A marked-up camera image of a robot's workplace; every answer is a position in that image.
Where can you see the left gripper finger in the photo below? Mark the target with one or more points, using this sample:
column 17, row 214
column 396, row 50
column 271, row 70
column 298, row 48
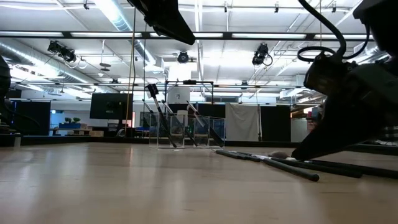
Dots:
column 171, row 21

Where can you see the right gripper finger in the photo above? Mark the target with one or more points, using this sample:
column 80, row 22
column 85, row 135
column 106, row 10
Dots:
column 335, row 130

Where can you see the clear acrylic organizer box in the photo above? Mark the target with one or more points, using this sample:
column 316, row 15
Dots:
column 183, row 141

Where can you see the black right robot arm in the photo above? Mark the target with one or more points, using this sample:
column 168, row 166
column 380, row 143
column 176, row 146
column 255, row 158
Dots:
column 382, row 25

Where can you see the round black ceiling light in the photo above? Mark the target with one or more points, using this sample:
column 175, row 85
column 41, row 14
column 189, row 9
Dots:
column 183, row 57

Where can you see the black overhead rig beam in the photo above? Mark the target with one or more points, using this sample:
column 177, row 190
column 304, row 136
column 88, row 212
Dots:
column 227, row 35

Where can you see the black partition panel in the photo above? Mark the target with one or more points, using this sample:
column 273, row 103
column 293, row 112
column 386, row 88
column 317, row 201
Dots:
column 275, row 124
column 34, row 118

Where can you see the white numbered sign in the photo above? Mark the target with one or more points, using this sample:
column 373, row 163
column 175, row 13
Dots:
column 178, row 95

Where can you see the black stage light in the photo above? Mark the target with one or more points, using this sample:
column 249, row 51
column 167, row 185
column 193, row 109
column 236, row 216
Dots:
column 259, row 56
column 66, row 55

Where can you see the white hanging curtain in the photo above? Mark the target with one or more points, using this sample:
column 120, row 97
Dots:
column 242, row 121

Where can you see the small green potted plant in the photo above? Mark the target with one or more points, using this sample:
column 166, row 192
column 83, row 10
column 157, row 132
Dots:
column 76, row 120
column 67, row 120

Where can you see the wooden crate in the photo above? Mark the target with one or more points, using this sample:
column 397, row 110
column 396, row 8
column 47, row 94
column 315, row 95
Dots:
column 93, row 133

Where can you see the black background rig frame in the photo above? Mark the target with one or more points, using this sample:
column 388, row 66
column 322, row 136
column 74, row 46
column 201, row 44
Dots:
column 189, row 82

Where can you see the large black wall display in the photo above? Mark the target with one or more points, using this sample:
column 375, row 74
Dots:
column 109, row 105

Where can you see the small white post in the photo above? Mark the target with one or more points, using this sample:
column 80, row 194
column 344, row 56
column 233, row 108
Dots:
column 17, row 140

